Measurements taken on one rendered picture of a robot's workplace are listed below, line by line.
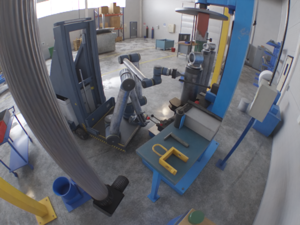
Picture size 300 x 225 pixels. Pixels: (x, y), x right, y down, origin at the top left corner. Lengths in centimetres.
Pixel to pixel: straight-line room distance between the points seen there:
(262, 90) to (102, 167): 243
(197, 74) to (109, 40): 815
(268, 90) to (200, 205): 171
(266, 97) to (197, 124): 84
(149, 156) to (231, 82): 103
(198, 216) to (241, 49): 136
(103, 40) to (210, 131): 859
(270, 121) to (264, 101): 210
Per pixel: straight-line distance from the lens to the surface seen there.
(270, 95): 157
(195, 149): 114
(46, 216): 242
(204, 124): 119
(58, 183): 209
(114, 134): 186
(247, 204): 252
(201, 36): 132
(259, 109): 163
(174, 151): 104
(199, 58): 154
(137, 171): 215
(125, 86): 142
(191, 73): 155
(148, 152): 106
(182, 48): 781
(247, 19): 133
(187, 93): 166
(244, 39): 132
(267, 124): 371
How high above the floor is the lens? 194
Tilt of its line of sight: 39 degrees down
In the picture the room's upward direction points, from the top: 2 degrees clockwise
